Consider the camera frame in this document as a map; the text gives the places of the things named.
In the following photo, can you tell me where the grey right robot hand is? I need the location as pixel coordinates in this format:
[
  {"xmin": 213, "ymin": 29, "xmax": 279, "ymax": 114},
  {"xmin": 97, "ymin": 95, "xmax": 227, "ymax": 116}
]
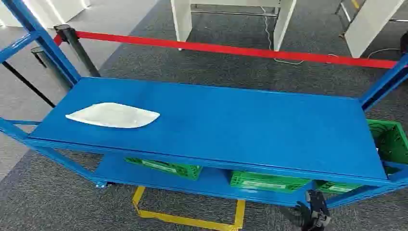
[{"xmin": 280, "ymin": 201, "xmax": 315, "ymax": 231}]

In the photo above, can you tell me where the green plastic crate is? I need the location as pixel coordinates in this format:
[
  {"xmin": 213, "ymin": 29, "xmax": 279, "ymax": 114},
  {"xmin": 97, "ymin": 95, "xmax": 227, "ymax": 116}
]
[
  {"xmin": 315, "ymin": 180, "xmax": 363, "ymax": 195},
  {"xmin": 229, "ymin": 170, "xmax": 312, "ymax": 194},
  {"xmin": 366, "ymin": 119, "xmax": 408, "ymax": 175},
  {"xmin": 125, "ymin": 157, "xmax": 203, "ymax": 181}
]

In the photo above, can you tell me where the blue metal shelf rack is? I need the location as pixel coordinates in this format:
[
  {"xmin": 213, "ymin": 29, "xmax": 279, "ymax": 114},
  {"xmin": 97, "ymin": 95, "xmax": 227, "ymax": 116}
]
[{"xmin": 0, "ymin": 0, "xmax": 408, "ymax": 208}]

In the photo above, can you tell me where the red barrier belt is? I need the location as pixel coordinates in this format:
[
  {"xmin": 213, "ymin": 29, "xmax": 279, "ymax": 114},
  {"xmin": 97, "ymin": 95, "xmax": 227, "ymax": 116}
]
[{"xmin": 52, "ymin": 31, "xmax": 399, "ymax": 69}]

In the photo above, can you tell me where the white desk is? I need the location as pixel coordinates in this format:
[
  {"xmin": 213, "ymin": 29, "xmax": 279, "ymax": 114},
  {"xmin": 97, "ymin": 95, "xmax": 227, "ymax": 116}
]
[
  {"xmin": 334, "ymin": 0, "xmax": 408, "ymax": 59},
  {"xmin": 170, "ymin": 0, "xmax": 297, "ymax": 51}
]

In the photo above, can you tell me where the black barrier belt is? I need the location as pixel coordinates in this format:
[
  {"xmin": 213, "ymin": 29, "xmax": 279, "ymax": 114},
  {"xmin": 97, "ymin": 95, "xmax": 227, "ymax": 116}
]
[{"xmin": 1, "ymin": 61, "xmax": 57, "ymax": 108}]

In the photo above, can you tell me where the white cabinet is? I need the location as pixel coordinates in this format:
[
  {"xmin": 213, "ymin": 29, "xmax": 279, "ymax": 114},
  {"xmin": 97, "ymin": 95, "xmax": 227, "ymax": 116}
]
[{"xmin": 0, "ymin": 0, "xmax": 92, "ymax": 28}]

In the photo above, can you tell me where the yellow floor tape frame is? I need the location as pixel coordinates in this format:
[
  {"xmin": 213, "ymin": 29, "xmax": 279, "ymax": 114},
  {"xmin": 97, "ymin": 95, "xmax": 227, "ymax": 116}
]
[{"xmin": 132, "ymin": 186, "xmax": 246, "ymax": 231}]

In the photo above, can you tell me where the white floor cable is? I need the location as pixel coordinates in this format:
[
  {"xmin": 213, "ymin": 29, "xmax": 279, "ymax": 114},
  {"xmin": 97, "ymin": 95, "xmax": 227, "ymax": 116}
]
[
  {"xmin": 366, "ymin": 48, "xmax": 401, "ymax": 60},
  {"xmin": 260, "ymin": 6, "xmax": 339, "ymax": 66}
]

